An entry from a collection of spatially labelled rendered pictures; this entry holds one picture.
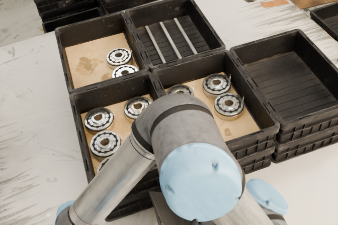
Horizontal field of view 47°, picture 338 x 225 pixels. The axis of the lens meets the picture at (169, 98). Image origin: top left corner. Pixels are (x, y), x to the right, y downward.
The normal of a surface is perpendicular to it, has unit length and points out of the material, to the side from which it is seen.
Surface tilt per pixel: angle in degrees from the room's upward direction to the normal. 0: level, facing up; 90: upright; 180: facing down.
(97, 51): 0
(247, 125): 0
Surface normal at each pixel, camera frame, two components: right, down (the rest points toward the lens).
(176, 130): -0.45, -0.64
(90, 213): -0.15, 0.41
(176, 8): 0.32, 0.69
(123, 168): -0.33, 0.26
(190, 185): 0.15, 0.54
